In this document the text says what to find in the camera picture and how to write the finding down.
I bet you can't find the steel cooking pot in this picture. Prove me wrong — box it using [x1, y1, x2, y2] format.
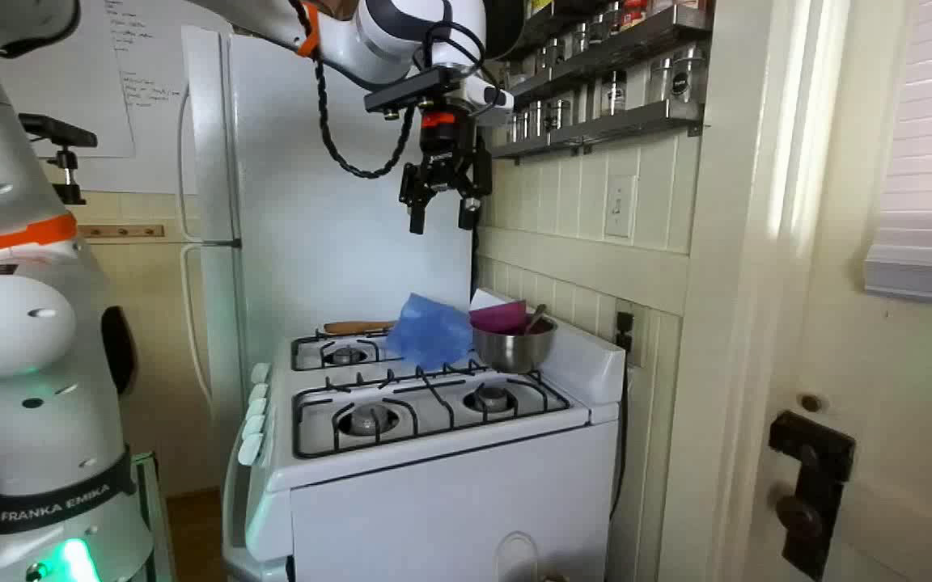
[472, 318, 560, 378]

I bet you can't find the blue plastic cloth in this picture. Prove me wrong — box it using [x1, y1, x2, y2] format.
[383, 292, 480, 373]

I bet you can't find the black wall plug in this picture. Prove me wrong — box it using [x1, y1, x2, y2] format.
[610, 306, 641, 356]

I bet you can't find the black camera clamp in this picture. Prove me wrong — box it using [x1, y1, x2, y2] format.
[17, 109, 99, 209]

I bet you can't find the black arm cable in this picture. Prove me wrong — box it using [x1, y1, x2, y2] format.
[312, 0, 419, 185]

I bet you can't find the white gas stove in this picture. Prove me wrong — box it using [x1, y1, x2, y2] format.
[221, 286, 632, 582]

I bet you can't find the white refrigerator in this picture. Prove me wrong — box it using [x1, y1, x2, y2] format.
[177, 22, 481, 496]

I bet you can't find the metal wall spice rack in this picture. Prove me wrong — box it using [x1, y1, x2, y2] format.
[481, 0, 714, 164]

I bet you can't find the black door lock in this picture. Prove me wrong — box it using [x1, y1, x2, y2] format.
[762, 408, 856, 582]

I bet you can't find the black round object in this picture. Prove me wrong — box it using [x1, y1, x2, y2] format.
[96, 305, 142, 398]

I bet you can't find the silver spoon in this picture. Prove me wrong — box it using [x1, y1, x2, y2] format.
[522, 301, 554, 338]

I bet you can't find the wooden utensil handle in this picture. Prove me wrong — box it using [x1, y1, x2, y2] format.
[320, 318, 397, 340]

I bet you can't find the long black burner grate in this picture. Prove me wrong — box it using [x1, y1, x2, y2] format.
[287, 367, 575, 464]

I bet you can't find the white wall switch plate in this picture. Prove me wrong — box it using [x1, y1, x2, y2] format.
[603, 168, 638, 242]

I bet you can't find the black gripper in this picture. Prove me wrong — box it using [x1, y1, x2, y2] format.
[397, 98, 494, 237]

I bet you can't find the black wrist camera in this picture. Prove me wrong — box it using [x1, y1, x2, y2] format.
[362, 65, 518, 118]

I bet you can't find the short black burner grate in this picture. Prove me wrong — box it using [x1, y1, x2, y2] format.
[287, 329, 404, 375]

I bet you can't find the white window blind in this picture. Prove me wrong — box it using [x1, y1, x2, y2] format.
[861, 0, 932, 312]

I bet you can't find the cream panel door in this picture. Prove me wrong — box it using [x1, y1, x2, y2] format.
[737, 0, 932, 582]

